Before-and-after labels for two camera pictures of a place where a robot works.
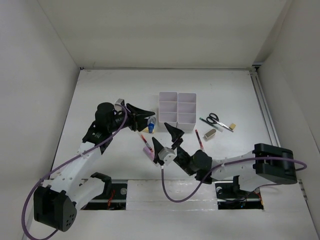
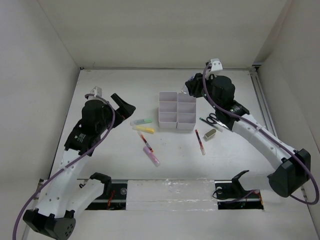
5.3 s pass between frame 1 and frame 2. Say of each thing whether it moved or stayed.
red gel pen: stayed
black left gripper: moved
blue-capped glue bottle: moved
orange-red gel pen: stayed
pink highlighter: stayed
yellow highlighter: stayed
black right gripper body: moved
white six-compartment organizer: stayed
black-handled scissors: stayed
